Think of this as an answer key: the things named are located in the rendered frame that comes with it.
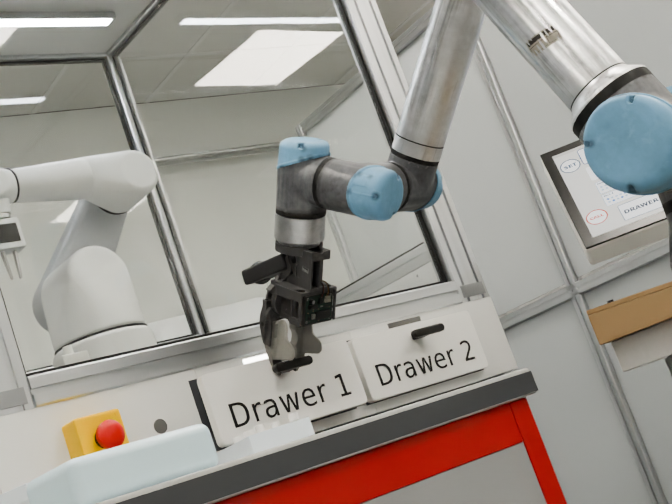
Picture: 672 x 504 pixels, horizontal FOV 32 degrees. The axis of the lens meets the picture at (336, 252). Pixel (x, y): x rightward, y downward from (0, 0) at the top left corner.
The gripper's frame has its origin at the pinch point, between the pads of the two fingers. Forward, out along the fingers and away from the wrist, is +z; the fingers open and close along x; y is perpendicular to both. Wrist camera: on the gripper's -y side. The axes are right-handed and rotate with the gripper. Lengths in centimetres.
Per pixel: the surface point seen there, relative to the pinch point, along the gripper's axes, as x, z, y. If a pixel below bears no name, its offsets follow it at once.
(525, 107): 172, -16, -95
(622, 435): 173, 75, -47
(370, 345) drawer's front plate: 20.6, 1.9, -2.2
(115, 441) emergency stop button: -33.1, 2.5, 5.0
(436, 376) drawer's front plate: 32.5, 8.6, 2.5
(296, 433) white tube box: -24.4, -6.5, 31.8
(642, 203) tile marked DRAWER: 76, -19, 11
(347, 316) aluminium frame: 19.8, -1.8, -7.4
